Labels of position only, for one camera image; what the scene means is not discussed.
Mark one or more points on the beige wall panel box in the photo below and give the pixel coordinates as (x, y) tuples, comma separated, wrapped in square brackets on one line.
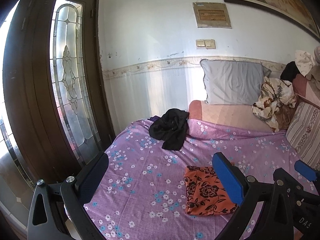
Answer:
[(211, 15)]

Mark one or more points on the grey pillow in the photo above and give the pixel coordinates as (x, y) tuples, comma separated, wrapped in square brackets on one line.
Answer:
[(232, 82)]

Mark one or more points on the purple floral bed sheet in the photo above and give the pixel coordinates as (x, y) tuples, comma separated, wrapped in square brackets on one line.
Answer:
[(142, 193)]

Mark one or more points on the orange black floral garment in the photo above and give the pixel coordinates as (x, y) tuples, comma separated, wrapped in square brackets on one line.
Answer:
[(205, 193)]

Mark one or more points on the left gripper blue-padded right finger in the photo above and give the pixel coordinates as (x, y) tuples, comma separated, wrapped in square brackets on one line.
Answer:
[(275, 219)]

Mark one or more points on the black crumpled garment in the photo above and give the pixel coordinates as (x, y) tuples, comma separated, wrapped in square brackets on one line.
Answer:
[(171, 128)]

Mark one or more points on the wooden glass-panel door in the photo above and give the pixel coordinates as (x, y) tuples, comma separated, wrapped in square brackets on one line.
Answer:
[(54, 114)]

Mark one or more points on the pink maroon cushion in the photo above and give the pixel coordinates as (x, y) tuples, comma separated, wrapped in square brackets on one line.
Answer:
[(304, 74)]

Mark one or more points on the striped pillow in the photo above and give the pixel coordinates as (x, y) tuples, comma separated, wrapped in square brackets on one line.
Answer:
[(303, 134)]

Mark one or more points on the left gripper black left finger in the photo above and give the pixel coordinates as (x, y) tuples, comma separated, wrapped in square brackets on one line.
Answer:
[(50, 200)]

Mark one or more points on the cream brown floral cloth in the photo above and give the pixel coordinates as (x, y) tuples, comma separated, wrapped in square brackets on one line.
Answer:
[(276, 104)]

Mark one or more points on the pink orange mattress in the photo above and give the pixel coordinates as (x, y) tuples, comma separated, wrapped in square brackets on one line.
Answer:
[(239, 116)]

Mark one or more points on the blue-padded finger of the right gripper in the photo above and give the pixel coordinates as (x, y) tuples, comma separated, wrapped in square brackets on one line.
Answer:
[(306, 171)]

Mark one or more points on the beige wall switch plate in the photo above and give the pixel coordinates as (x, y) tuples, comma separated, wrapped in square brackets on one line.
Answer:
[(205, 44)]

